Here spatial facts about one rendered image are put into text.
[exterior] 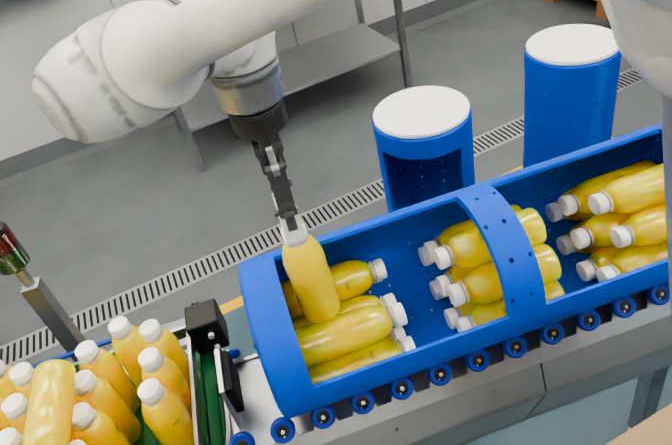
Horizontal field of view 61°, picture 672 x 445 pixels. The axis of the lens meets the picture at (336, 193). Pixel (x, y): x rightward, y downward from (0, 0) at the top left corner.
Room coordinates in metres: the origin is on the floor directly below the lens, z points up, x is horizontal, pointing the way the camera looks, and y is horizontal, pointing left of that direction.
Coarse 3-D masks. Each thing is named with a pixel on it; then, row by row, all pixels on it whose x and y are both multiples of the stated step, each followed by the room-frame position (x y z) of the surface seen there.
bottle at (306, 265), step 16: (288, 256) 0.66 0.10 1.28; (304, 256) 0.65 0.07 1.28; (320, 256) 0.66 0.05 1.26; (288, 272) 0.66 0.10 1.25; (304, 272) 0.65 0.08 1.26; (320, 272) 0.65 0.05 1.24; (304, 288) 0.65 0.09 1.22; (320, 288) 0.65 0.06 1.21; (336, 288) 0.69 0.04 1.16; (304, 304) 0.65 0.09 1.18; (320, 304) 0.65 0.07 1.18; (336, 304) 0.66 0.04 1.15; (320, 320) 0.65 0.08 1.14
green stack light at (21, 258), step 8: (16, 248) 0.97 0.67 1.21; (8, 256) 0.95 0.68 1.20; (16, 256) 0.96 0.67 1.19; (24, 256) 0.97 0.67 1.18; (0, 264) 0.94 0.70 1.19; (8, 264) 0.94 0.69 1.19; (16, 264) 0.95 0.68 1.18; (24, 264) 0.96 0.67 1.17; (0, 272) 0.95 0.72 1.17; (8, 272) 0.94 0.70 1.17; (16, 272) 0.95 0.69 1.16
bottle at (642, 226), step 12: (660, 204) 0.73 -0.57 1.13; (636, 216) 0.72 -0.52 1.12; (648, 216) 0.71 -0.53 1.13; (660, 216) 0.70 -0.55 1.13; (636, 228) 0.70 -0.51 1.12; (648, 228) 0.69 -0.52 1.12; (660, 228) 0.68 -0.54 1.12; (636, 240) 0.69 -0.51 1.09; (648, 240) 0.68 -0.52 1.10; (660, 240) 0.68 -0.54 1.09
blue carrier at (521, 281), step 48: (624, 144) 0.90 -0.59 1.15; (480, 192) 0.76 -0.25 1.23; (528, 192) 0.88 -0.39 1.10; (336, 240) 0.82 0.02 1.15; (384, 240) 0.84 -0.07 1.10; (528, 240) 0.65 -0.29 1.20; (384, 288) 0.81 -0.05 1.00; (528, 288) 0.60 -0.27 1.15; (576, 288) 0.72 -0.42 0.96; (624, 288) 0.61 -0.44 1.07; (288, 336) 0.58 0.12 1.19; (432, 336) 0.70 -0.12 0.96; (480, 336) 0.58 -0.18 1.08; (288, 384) 0.54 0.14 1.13; (336, 384) 0.55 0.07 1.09
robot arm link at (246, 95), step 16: (272, 64) 0.66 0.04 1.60; (224, 80) 0.64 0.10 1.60; (240, 80) 0.64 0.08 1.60; (256, 80) 0.64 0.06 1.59; (272, 80) 0.65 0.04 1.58; (224, 96) 0.65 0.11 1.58; (240, 96) 0.64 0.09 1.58; (256, 96) 0.64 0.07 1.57; (272, 96) 0.65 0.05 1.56; (240, 112) 0.64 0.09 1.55; (256, 112) 0.64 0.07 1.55
